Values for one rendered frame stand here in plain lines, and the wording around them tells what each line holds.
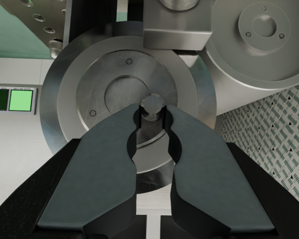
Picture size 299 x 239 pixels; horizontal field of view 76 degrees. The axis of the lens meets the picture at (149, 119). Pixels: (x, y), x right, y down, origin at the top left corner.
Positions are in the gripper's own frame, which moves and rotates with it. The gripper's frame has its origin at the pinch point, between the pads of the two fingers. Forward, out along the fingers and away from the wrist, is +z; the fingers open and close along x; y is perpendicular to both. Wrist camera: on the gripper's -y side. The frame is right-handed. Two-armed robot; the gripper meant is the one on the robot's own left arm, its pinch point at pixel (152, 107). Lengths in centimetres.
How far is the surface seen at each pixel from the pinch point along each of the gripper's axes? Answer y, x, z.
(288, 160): 9.0, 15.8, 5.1
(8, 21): 22, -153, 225
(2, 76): 102, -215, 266
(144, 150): 4.3, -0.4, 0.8
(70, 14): -4.2, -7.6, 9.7
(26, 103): 17.8, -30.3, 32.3
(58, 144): 4.4, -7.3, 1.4
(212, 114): 2.2, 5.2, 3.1
